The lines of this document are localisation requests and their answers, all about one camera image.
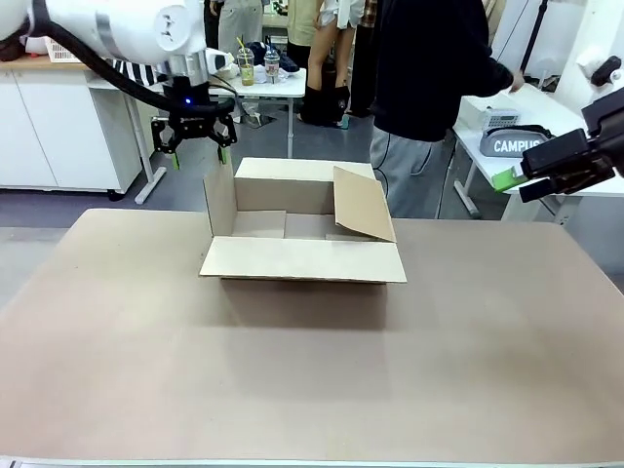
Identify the plastic cup dark lid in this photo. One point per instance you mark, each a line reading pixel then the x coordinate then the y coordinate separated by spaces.
pixel 272 68

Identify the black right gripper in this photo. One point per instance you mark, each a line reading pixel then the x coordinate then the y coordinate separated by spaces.
pixel 609 127

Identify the person's right forearm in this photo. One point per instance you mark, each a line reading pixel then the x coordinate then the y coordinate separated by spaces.
pixel 499 73

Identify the white desk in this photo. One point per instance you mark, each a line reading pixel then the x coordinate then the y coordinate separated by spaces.
pixel 292 85
pixel 151 183

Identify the person with bare legs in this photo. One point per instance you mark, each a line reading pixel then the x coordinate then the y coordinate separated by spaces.
pixel 324 53

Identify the white electronic device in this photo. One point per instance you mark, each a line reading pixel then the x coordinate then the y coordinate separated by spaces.
pixel 502 119

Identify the white plastic basket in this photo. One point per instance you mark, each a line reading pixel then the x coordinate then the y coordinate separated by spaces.
pixel 63 51

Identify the person's right hand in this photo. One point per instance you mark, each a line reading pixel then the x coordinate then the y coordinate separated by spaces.
pixel 518 83

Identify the black tripod stand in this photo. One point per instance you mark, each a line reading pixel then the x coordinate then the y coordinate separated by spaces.
pixel 535 34

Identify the person in beige top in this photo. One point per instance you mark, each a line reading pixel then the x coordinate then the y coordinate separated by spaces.
pixel 300 19

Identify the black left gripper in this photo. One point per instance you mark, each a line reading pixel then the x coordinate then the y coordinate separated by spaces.
pixel 190 105

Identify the plastic cup yellow straw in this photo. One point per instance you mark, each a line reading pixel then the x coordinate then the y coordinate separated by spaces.
pixel 246 73

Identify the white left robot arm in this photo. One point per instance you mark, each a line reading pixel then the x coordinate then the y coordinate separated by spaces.
pixel 122 24

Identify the white cabinet wooden top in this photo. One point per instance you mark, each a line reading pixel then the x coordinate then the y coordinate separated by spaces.
pixel 49 127

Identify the person in grey trousers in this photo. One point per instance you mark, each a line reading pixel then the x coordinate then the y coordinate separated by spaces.
pixel 239 19

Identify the white side table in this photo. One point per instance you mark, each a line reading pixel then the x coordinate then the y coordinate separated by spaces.
pixel 560 112

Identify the white standing panel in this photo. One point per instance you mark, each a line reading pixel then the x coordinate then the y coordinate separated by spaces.
pixel 560 29

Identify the person in dark clothes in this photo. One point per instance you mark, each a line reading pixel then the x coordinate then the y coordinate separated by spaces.
pixel 212 22

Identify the brown cardboard box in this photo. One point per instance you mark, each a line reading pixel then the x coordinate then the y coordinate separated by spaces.
pixel 302 258

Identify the dark blue cloth bundle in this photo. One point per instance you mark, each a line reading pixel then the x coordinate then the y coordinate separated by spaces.
pixel 290 63

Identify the person in black trousers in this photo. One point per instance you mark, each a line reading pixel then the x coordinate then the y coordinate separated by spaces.
pixel 363 63

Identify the black white striped bag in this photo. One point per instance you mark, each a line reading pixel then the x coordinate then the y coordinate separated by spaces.
pixel 141 70

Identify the grey CAMPUS bag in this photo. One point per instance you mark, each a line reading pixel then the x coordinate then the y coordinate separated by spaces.
pixel 507 146

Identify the white rounded object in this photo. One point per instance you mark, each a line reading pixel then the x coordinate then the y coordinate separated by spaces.
pixel 36 45

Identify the person in black sweatshirt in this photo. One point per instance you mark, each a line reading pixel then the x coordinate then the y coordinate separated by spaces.
pixel 429 73

